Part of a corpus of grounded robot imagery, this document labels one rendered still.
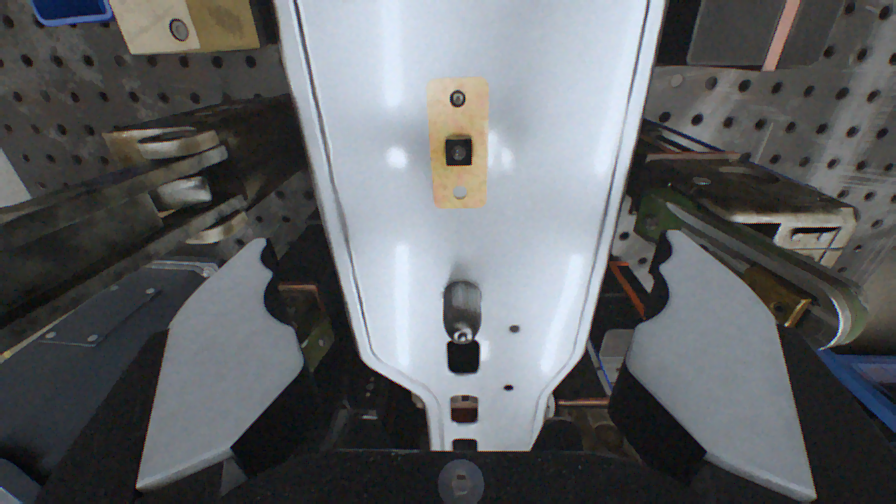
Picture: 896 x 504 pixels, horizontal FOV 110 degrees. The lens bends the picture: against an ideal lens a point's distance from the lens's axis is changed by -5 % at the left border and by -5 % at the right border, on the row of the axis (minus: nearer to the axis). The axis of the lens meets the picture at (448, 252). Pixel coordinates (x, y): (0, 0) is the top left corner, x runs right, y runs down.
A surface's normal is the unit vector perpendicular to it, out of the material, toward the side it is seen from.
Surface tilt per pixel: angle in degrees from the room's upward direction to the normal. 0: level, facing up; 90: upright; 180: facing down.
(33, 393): 90
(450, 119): 0
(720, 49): 0
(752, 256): 78
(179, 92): 0
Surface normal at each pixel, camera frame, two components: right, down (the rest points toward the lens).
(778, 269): -0.98, 0.12
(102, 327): 0.04, -0.85
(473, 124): -0.03, 0.52
